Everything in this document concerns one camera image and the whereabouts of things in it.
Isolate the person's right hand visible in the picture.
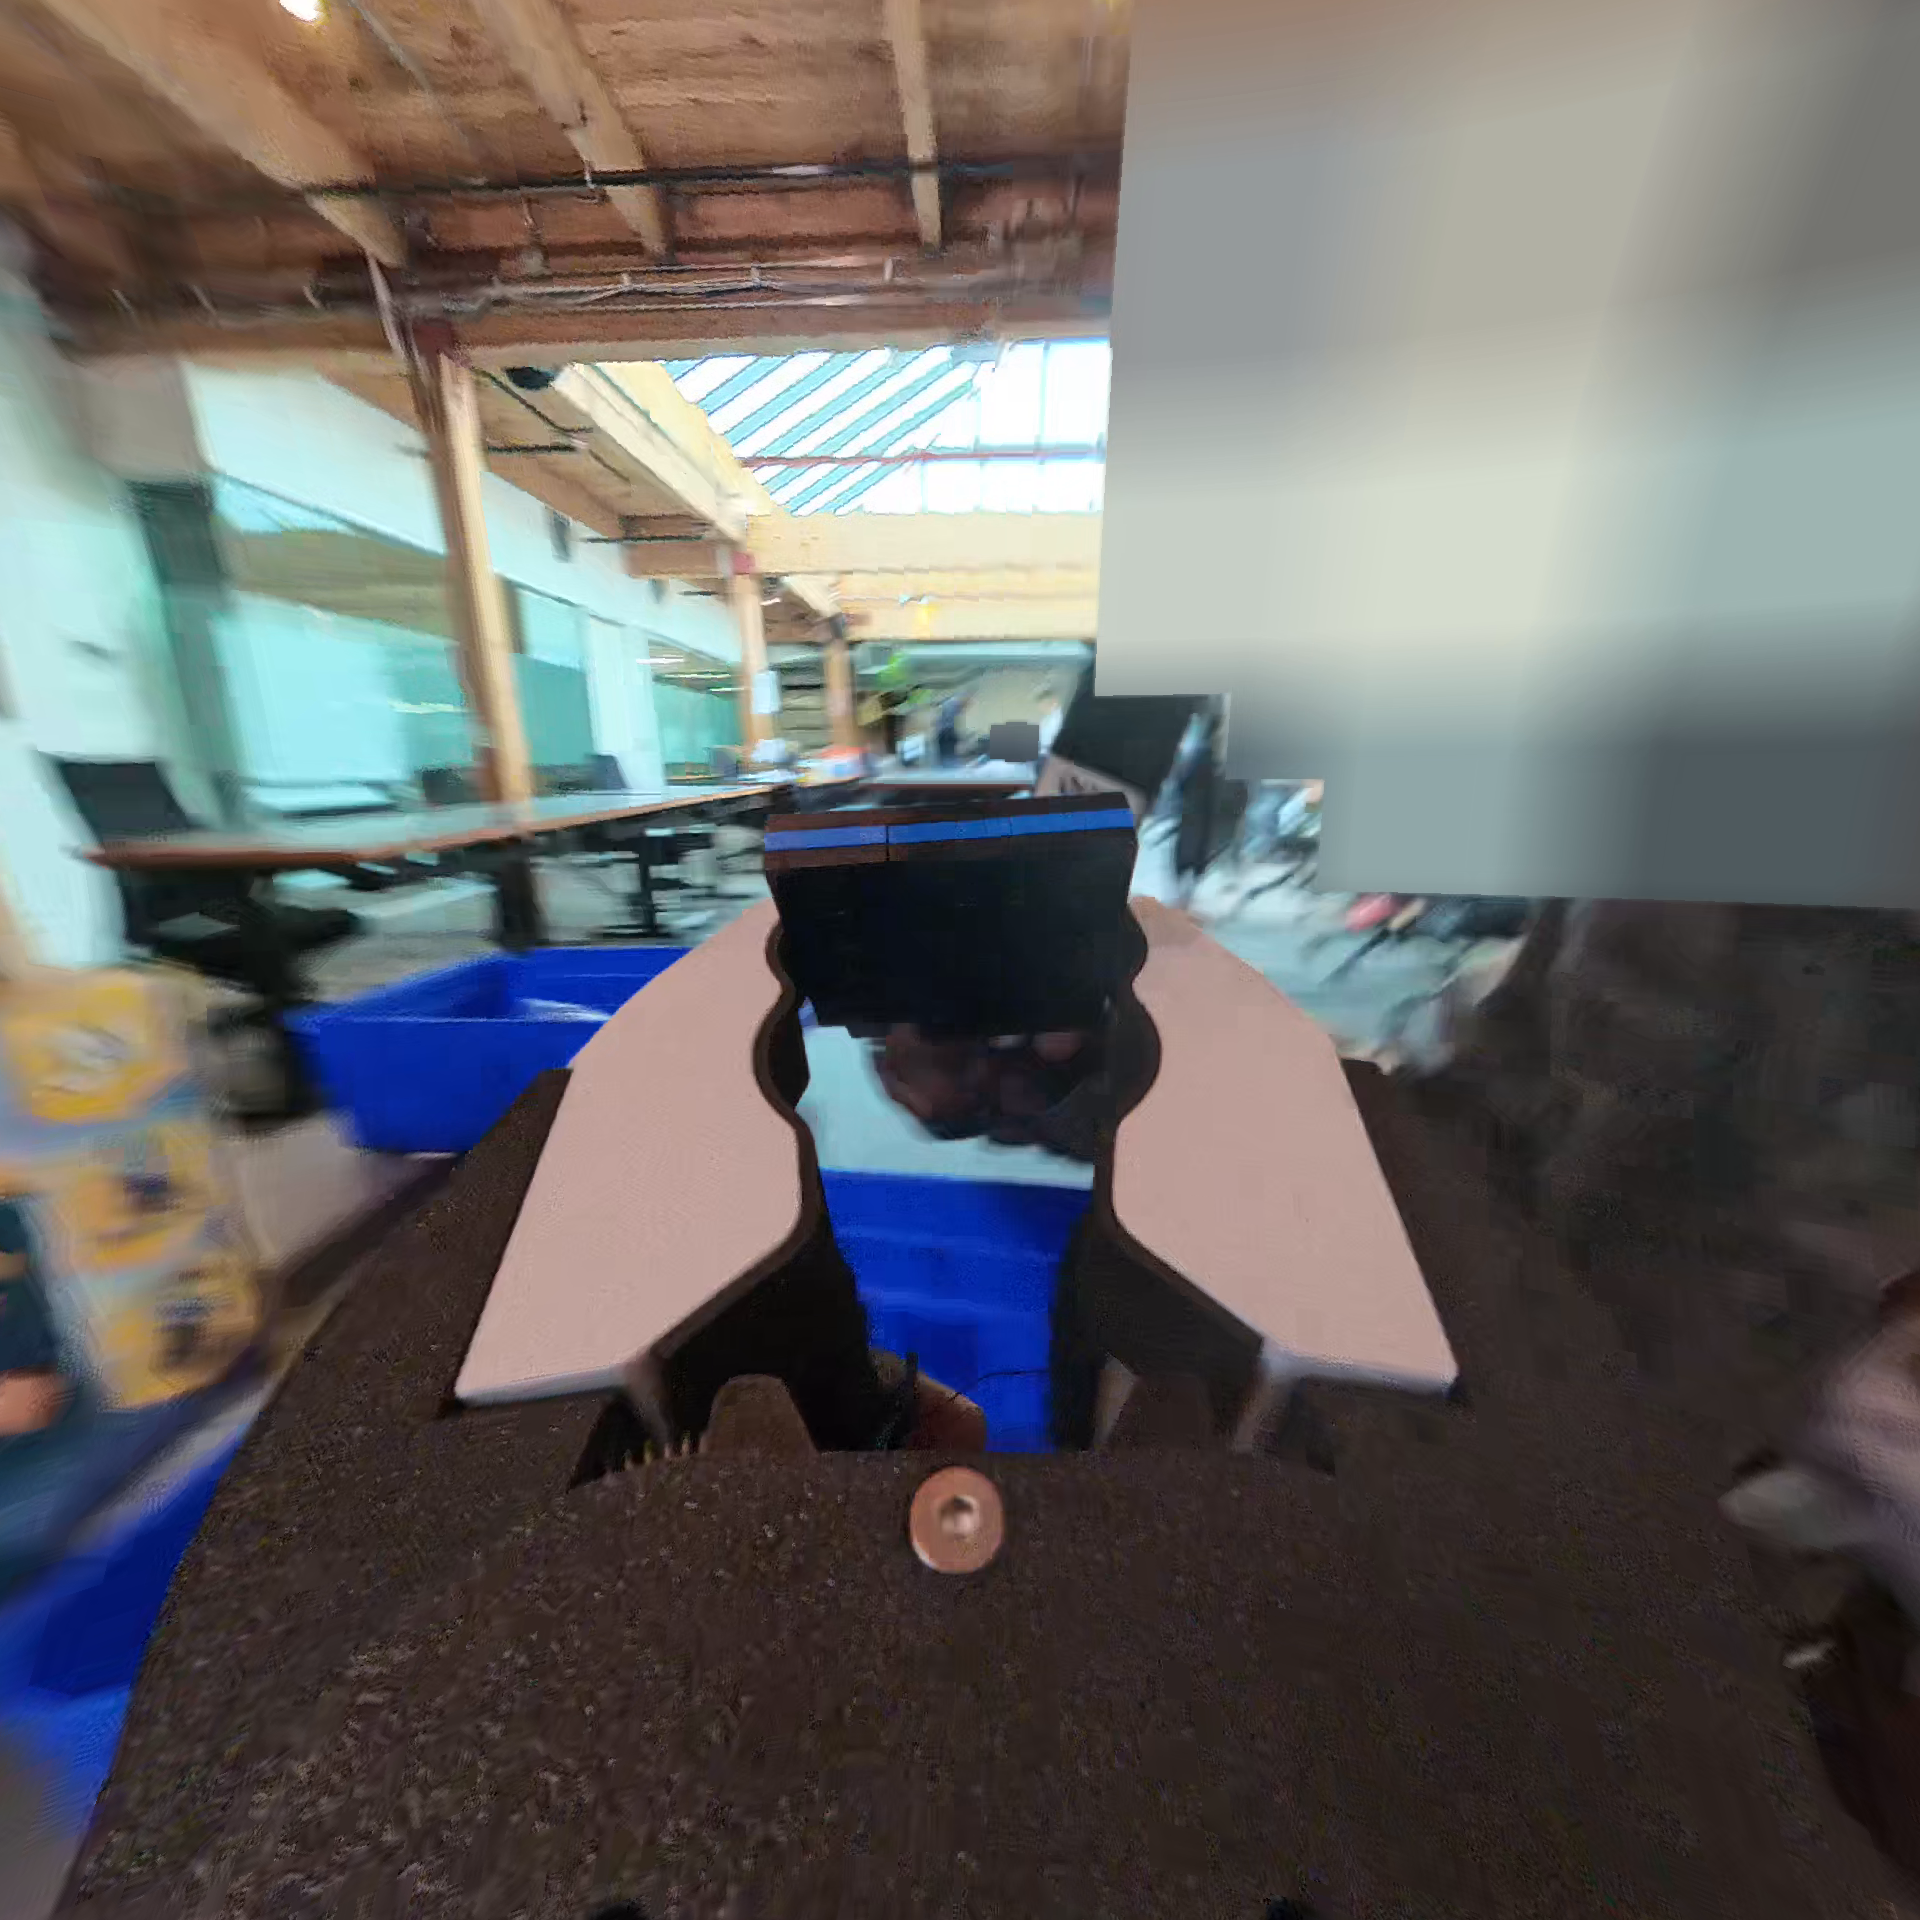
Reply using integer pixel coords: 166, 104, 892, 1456
871, 1024, 1116, 1160

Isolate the black mesh desk chair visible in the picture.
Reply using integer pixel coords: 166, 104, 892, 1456
60, 757, 365, 1039

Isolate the blue plastic bin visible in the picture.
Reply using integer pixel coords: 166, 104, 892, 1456
0, 1169, 1097, 1847
286, 943, 694, 1156

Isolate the black plate with coloured studs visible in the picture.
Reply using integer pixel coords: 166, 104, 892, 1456
761, 796, 1137, 1038

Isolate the blue and yellow toy box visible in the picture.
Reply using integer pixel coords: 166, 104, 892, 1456
0, 959, 273, 1501

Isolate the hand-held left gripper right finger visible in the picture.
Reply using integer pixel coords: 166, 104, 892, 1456
1092, 895, 1461, 1397

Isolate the person's grey denim jacket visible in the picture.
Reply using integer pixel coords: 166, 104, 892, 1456
1380, 895, 1920, 1501

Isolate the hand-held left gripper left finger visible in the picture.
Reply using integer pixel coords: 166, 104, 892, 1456
453, 900, 825, 1408

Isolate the person's printed white shirt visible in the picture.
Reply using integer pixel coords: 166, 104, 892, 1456
1721, 1276, 1920, 1592

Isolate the wooden top desk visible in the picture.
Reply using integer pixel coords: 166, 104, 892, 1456
82, 780, 798, 952

